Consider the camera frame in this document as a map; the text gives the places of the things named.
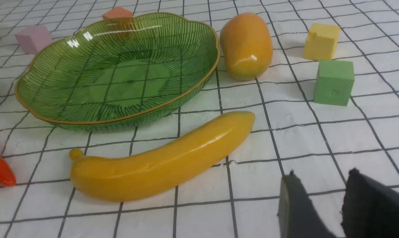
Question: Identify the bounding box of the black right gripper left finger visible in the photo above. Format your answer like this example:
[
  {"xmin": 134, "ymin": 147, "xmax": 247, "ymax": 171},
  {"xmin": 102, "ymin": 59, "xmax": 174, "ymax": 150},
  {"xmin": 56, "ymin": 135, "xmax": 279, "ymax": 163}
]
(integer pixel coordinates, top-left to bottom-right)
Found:
[{"xmin": 278, "ymin": 171, "xmax": 335, "ymax": 238}]

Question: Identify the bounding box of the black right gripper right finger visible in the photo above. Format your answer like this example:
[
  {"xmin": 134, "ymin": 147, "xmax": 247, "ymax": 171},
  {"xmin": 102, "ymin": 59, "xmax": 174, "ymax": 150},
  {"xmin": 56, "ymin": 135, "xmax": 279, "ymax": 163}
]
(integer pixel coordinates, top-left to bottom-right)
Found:
[{"xmin": 341, "ymin": 168, "xmax": 399, "ymax": 238}]

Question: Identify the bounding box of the yellow toy banana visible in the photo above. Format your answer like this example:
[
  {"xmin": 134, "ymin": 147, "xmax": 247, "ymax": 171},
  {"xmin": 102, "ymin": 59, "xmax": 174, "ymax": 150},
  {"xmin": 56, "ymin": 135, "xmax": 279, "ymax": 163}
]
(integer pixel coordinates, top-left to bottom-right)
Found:
[{"xmin": 69, "ymin": 110, "xmax": 255, "ymax": 202}]

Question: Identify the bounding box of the orange toy mango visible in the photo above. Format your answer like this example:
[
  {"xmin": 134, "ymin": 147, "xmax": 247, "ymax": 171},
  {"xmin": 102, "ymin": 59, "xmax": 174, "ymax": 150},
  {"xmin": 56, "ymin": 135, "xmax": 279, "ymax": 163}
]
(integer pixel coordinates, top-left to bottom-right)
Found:
[{"xmin": 220, "ymin": 12, "xmax": 273, "ymax": 80}]

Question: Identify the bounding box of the green foam cube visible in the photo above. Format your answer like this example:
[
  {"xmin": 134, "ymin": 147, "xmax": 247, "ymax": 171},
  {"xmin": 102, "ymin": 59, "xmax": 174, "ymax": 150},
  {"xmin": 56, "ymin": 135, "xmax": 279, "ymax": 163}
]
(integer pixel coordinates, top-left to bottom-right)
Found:
[{"xmin": 314, "ymin": 60, "xmax": 355, "ymax": 106}]

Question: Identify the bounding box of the yellow foam cube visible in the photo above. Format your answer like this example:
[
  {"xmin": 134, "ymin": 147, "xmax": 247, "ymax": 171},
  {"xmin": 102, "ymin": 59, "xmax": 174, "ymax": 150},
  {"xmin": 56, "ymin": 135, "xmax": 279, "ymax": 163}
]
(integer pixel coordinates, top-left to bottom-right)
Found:
[{"xmin": 303, "ymin": 23, "xmax": 341, "ymax": 61}]

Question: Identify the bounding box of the green leaf-shaped glass plate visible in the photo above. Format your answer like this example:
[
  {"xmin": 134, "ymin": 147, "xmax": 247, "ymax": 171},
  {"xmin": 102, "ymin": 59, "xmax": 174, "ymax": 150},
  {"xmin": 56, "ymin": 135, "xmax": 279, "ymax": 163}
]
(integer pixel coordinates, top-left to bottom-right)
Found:
[{"xmin": 15, "ymin": 12, "xmax": 221, "ymax": 132}]

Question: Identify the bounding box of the orange foam cube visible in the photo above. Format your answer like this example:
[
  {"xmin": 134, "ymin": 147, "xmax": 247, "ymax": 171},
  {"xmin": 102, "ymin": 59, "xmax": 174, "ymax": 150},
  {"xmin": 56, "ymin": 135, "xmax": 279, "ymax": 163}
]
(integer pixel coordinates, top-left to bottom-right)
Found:
[{"xmin": 102, "ymin": 7, "xmax": 133, "ymax": 20}]

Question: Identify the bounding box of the pink foam cube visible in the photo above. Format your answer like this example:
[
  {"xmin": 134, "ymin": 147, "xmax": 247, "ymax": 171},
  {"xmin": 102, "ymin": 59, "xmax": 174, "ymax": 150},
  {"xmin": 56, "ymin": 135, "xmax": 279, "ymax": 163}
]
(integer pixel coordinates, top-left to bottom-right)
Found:
[{"xmin": 14, "ymin": 25, "xmax": 53, "ymax": 55}]

